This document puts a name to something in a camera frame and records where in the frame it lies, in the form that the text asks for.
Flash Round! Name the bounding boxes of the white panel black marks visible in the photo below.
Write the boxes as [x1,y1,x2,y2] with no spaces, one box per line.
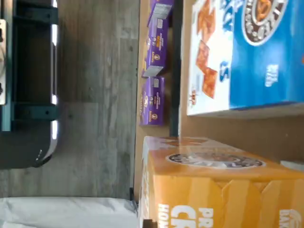
[0,19,7,106]

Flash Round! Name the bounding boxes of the yellow pretzel crackers box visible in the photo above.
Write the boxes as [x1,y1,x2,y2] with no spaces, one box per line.
[137,135,304,228]

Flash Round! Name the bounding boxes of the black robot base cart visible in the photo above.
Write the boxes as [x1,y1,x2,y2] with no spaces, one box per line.
[0,0,59,170]

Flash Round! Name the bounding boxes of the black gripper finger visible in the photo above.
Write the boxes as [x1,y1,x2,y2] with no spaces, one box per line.
[142,218,160,228]

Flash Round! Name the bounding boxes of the purple pasta box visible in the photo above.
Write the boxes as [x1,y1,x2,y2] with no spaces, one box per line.
[141,22,170,78]
[139,76,165,126]
[147,0,175,28]

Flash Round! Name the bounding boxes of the white side curtain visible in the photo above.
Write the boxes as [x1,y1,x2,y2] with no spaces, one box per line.
[0,196,139,228]

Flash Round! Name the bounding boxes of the blue pretzel crackers box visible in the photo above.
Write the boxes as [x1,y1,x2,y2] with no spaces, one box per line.
[186,0,304,117]

